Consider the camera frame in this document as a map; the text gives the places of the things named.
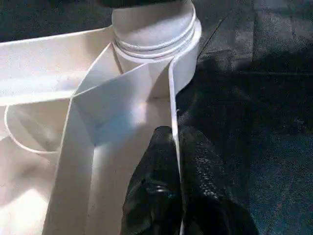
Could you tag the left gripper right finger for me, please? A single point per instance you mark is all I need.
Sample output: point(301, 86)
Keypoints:
point(210, 196)

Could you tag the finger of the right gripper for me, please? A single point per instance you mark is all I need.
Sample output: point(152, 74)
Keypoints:
point(142, 2)

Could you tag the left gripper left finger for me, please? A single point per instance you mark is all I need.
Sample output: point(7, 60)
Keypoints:
point(154, 191)

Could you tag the white plastic table leg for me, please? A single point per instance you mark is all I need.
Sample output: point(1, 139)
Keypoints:
point(151, 27)

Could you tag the white plastic table top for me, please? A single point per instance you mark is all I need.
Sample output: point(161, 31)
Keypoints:
point(44, 68)

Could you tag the black work mat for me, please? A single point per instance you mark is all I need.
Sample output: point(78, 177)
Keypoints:
point(264, 122)

